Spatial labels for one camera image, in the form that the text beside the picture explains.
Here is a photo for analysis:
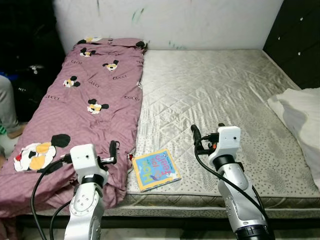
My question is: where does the colourful children's book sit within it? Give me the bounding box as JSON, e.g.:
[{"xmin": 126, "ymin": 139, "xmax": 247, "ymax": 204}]
[{"xmin": 131, "ymin": 148, "xmax": 182, "ymax": 194}]

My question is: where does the white pillow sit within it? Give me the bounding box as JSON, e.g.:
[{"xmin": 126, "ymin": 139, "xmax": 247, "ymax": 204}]
[{"xmin": 267, "ymin": 88, "xmax": 320, "ymax": 189}]

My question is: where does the white quilted mattress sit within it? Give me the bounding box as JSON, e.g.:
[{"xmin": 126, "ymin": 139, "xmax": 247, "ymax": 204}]
[{"xmin": 115, "ymin": 48, "xmax": 320, "ymax": 217}]

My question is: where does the pink cartoon mouse blanket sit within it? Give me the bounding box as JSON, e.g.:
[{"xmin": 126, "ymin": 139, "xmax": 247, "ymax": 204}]
[{"xmin": 0, "ymin": 37, "xmax": 147, "ymax": 219}]

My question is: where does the dark bed base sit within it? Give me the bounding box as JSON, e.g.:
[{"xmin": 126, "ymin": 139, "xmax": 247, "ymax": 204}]
[{"xmin": 15, "ymin": 215, "xmax": 320, "ymax": 234}]

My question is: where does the black bag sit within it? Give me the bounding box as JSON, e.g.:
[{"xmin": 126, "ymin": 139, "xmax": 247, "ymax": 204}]
[{"xmin": 0, "ymin": 0, "xmax": 69, "ymax": 124}]

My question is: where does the black tufted headboard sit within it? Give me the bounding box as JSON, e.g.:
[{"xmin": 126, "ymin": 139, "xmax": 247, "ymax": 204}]
[{"xmin": 263, "ymin": 0, "xmax": 320, "ymax": 91}]

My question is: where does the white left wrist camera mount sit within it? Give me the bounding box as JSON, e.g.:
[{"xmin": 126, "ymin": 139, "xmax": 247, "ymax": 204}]
[{"xmin": 69, "ymin": 144, "xmax": 109, "ymax": 184}]

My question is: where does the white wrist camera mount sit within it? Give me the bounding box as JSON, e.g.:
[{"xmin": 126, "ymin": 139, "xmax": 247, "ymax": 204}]
[
  {"xmin": 69, "ymin": 144, "xmax": 109, "ymax": 184},
  {"xmin": 209, "ymin": 126, "xmax": 241, "ymax": 169}
]

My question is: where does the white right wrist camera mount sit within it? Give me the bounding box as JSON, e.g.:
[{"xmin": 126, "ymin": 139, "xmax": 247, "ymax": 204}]
[{"xmin": 209, "ymin": 126, "xmax": 241, "ymax": 169}]

